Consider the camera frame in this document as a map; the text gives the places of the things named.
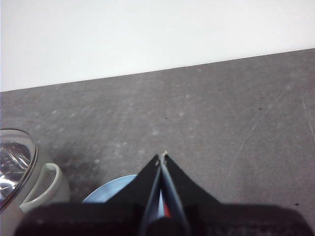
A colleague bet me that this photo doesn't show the blue round plate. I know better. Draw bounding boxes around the blue round plate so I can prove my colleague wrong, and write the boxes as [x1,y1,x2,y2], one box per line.
[82,174,166,219]

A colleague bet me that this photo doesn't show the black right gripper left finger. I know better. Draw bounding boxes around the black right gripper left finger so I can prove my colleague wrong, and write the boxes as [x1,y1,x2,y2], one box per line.
[12,153,162,236]

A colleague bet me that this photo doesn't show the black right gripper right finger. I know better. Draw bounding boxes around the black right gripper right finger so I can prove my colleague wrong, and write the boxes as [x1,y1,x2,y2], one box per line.
[161,152,314,236]

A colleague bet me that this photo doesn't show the orange pumpkin with green stem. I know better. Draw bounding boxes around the orange pumpkin with green stem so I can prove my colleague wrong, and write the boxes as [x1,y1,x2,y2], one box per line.
[163,200,172,219]

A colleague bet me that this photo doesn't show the pale green electric steamer pot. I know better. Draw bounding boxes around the pale green electric steamer pot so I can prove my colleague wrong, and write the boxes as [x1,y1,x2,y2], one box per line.
[0,145,72,236]

